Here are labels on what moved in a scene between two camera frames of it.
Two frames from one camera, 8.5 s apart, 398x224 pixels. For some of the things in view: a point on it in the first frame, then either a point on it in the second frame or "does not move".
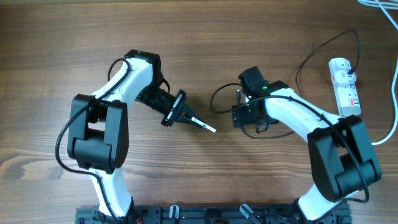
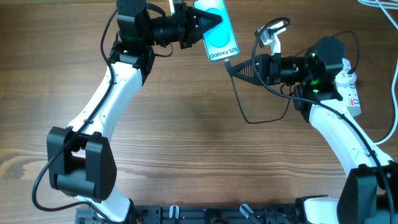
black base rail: (206, 214) does not move
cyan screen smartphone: (203, 124) → (219, 41)
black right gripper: (241, 117) → (268, 66)
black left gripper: (174, 109) → (186, 17)
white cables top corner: (384, 5) does not move
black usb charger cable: (232, 112) → (290, 90)
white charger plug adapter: (342, 76) does not move
